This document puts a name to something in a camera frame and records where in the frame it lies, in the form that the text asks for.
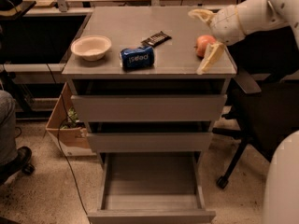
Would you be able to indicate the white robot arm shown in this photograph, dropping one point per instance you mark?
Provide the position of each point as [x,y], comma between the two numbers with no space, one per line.
[272,117]

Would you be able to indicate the dark snack bar wrapper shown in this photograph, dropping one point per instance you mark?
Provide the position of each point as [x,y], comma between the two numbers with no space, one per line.
[156,39]

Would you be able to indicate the red apple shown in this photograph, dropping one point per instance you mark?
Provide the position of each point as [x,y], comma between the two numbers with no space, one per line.
[201,44]

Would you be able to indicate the blue pepsi can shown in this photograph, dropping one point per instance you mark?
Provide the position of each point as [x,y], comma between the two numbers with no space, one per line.
[137,58]

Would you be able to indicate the grey top drawer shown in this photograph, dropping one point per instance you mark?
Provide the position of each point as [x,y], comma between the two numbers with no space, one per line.
[137,100]

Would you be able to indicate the white paper bowl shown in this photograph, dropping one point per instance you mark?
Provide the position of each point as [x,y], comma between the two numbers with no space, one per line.
[91,47]

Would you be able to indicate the black office chair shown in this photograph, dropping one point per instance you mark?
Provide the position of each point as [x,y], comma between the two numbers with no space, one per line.
[262,37]

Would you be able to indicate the black shoe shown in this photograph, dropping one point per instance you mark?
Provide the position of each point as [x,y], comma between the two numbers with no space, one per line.
[7,170]

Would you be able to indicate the grey middle drawer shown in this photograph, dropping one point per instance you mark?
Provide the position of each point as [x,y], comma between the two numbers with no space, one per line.
[109,137]

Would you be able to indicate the grey bottom drawer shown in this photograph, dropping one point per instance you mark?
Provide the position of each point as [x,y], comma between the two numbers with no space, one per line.
[151,188]

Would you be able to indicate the person leg in jeans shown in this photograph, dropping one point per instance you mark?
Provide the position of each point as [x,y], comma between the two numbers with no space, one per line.
[8,150]

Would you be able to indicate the cardboard box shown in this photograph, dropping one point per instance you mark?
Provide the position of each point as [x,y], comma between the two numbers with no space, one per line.
[66,131]

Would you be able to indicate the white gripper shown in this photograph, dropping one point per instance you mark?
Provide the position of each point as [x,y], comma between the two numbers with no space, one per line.
[225,24]

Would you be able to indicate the grey drawer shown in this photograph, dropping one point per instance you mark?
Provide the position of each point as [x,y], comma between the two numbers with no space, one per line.
[137,100]
[151,188]
[109,137]

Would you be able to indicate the grey drawer cabinet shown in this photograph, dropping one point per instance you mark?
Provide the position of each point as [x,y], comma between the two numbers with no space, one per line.
[174,59]

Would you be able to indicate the black chair caster left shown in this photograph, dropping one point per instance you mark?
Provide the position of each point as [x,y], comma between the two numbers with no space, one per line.
[28,169]

